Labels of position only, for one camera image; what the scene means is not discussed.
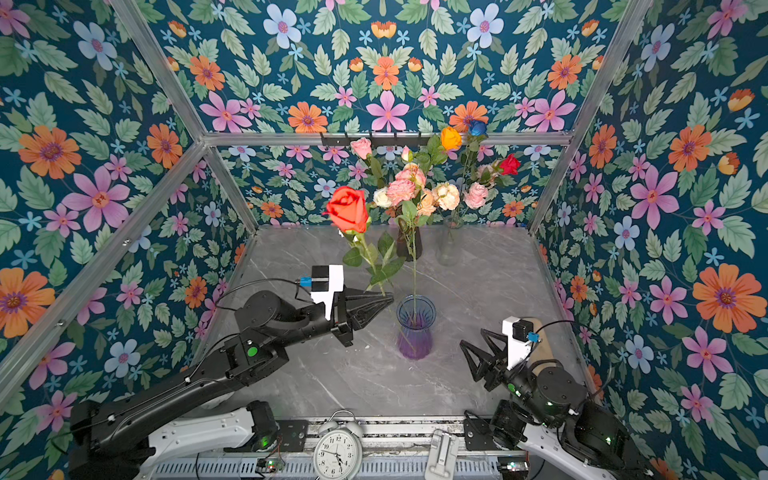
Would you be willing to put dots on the pink rose stem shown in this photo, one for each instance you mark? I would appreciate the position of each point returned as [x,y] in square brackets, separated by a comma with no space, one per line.
[363,148]

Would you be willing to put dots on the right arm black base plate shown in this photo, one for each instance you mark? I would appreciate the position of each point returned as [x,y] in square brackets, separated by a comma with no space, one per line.
[478,434]

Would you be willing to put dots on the cream double-bloom flower stem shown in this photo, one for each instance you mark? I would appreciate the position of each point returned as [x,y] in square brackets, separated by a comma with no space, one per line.
[445,199]

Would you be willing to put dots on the clear glass cup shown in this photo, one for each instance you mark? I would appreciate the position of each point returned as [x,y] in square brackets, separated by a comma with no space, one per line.
[450,242]

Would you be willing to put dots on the black hook rail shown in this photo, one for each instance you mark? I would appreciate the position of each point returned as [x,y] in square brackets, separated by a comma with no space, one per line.
[409,139]

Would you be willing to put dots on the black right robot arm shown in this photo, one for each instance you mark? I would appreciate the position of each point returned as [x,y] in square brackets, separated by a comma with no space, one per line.
[546,411]

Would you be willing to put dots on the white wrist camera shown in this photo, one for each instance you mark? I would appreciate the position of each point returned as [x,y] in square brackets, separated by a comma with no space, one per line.
[323,283]
[522,338]

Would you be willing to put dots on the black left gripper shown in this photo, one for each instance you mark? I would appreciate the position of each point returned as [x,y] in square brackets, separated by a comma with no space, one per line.
[343,318]

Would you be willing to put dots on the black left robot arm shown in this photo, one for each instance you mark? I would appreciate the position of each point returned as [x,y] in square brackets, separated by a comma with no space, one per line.
[113,437]

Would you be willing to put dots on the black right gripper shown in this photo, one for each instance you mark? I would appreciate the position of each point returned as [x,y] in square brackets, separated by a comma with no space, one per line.
[500,365]

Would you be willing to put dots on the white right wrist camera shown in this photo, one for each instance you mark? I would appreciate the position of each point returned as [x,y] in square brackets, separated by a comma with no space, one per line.
[522,338]

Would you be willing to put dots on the yellow rose stem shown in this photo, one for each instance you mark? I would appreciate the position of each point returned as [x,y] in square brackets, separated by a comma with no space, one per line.
[437,149]

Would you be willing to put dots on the pink double carnation stem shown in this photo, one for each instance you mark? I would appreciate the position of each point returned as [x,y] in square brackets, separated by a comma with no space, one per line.
[476,198]

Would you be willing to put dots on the dark pink ribbed glass vase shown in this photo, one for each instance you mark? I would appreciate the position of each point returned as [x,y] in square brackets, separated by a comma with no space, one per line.
[409,243]

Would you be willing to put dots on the pink cream peony spray stem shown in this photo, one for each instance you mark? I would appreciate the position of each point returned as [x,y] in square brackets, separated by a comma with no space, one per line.
[411,197]

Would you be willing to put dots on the red rose stem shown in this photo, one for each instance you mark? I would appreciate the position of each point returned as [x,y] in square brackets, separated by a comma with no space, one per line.
[347,209]
[510,164]

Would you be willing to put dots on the white rose stem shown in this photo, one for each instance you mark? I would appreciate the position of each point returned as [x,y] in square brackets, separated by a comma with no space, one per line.
[383,262]
[382,199]

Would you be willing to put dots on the white plastic clip bracket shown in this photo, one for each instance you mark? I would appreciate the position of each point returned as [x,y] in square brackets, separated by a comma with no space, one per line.
[442,458]

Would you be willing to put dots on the white twin-bell alarm clock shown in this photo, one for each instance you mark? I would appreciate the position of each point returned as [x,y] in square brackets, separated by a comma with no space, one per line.
[338,454]

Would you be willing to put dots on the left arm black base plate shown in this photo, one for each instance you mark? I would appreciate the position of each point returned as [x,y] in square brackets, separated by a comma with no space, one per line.
[284,435]

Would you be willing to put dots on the purple ribbed glass vase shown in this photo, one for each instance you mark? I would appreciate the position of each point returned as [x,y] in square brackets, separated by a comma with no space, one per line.
[416,315]

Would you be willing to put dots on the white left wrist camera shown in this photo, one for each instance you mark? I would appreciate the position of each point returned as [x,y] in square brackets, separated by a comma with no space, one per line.
[323,283]

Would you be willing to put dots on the beige cloth roll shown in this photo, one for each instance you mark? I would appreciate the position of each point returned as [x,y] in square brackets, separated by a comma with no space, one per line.
[542,355]

